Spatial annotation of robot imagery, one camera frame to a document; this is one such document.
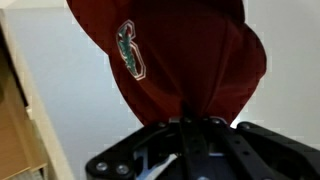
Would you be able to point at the red baseball cap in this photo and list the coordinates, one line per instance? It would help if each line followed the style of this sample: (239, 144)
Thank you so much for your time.
(173, 57)

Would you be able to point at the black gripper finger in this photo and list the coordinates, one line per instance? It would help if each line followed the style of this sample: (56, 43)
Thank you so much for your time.
(249, 152)
(138, 155)

